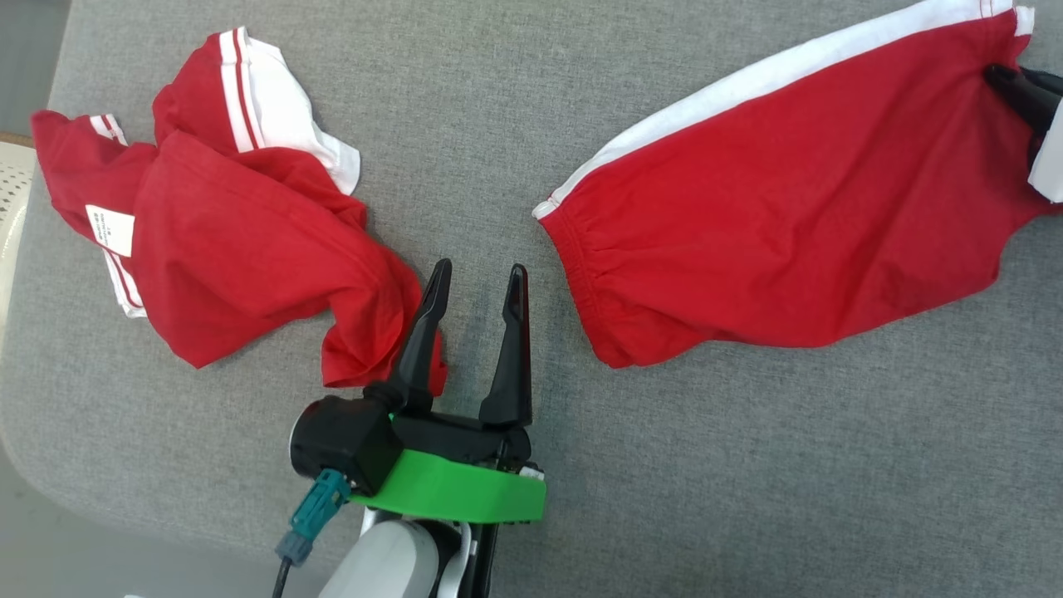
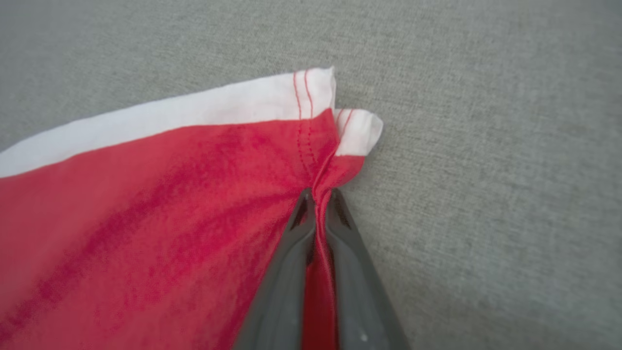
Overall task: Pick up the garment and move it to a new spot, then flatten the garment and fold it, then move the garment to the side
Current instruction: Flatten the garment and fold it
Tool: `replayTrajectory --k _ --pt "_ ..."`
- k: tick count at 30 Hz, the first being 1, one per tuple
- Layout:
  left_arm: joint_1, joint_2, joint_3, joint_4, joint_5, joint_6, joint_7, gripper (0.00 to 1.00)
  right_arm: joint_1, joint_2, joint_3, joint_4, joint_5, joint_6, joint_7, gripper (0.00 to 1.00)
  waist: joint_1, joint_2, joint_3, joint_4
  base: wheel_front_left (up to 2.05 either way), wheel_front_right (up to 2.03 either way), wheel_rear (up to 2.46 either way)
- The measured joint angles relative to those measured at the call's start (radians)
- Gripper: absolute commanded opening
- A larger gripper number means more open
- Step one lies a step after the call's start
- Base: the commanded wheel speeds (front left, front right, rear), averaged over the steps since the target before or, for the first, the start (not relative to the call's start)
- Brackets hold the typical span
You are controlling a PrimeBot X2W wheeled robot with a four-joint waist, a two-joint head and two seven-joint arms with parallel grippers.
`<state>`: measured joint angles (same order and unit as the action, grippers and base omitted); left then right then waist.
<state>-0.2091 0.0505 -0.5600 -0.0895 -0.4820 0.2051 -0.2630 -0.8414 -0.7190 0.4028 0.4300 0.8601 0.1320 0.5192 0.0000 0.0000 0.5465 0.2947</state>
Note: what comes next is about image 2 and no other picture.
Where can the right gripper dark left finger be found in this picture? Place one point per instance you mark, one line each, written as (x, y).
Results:
(282, 301)

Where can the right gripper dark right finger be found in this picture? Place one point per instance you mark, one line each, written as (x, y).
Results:
(359, 311)

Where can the red shorts with white stripe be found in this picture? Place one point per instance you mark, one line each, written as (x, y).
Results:
(146, 218)

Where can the grey fabric sofa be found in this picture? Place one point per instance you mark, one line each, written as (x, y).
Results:
(486, 146)

